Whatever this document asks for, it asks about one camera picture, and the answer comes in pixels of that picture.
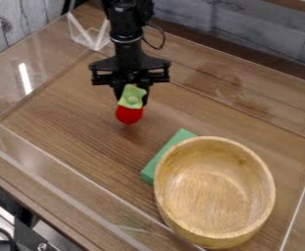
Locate red felt fruit green leaves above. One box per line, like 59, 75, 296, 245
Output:
115, 84, 147, 125

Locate clear acrylic tray wall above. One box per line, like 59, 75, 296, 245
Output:
0, 20, 305, 251

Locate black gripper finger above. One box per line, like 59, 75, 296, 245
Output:
137, 81, 153, 107
113, 83, 125, 99

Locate green foam block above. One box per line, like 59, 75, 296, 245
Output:
141, 128, 197, 185

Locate black metal mount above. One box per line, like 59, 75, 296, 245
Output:
13, 220, 59, 251

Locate round wooden bowl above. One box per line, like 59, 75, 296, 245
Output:
153, 136, 276, 249

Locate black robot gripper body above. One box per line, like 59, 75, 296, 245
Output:
90, 55, 171, 89

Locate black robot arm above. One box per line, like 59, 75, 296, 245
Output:
90, 0, 171, 99

